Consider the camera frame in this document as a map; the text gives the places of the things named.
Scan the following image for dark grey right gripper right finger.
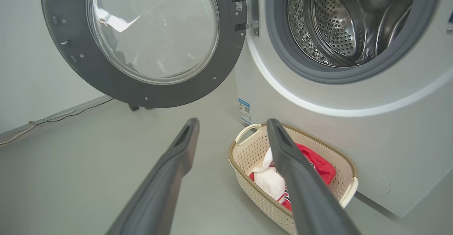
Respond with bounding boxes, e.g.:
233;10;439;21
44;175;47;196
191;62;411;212
266;118;361;235

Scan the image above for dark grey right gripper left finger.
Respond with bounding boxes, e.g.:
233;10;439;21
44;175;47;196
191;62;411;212
106;117;200;235

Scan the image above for red Bulls basketball jersey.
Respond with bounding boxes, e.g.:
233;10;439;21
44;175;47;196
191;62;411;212
249;143;337;212

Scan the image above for white garment with red trim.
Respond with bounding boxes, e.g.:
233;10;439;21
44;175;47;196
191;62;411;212
252;147;287;204

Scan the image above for round black glass washer door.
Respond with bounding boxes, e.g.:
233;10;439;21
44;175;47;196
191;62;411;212
40;0;247;109

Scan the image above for cream perforated laundry basket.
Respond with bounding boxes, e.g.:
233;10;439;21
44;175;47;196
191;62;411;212
228;122;359;235

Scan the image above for white front-load washing machine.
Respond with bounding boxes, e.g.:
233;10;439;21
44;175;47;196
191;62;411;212
234;0;453;218

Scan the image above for stainless steel washing machine drum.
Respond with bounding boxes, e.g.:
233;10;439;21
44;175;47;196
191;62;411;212
287;0;416;67

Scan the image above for metal washing machine door hinge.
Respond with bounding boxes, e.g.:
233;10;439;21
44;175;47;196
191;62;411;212
232;0;260;37

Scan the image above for round drain filter cover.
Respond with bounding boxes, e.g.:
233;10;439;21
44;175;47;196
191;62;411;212
354;161;391;196

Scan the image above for blue energy label sticker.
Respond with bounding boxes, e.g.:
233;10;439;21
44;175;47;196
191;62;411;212
238;98;252;125

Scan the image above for thin floor cable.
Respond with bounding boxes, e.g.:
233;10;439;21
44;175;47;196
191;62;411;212
0;97;114;146

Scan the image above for grey wall baseboard strip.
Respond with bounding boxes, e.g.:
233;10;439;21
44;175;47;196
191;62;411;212
0;95;113;140

